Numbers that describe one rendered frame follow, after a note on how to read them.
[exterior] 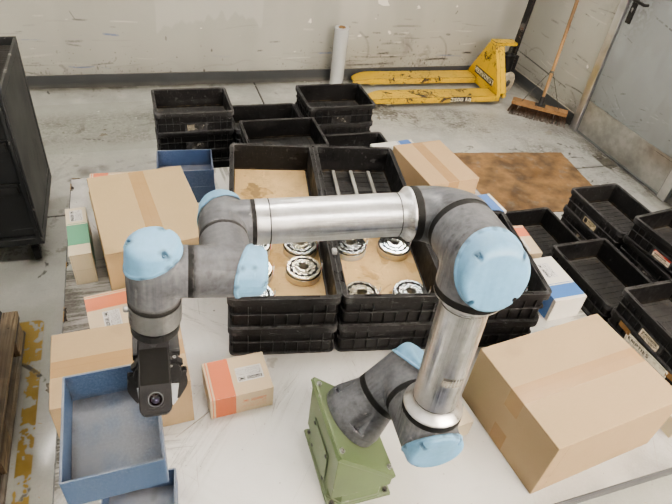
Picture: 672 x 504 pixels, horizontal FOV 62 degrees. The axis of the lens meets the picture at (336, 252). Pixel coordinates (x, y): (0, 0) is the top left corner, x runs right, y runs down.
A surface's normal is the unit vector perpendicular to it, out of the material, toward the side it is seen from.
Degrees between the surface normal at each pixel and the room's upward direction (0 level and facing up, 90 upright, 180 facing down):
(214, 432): 0
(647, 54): 90
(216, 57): 90
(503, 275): 78
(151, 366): 29
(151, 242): 4
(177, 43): 90
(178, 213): 0
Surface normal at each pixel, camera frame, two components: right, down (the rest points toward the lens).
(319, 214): 0.21, -0.16
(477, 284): 0.22, 0.47
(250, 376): 0.11, -0.76
